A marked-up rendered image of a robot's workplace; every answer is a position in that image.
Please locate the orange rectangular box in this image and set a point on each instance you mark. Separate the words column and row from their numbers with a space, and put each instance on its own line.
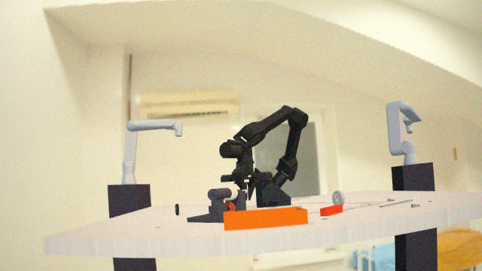
column 257, row 219

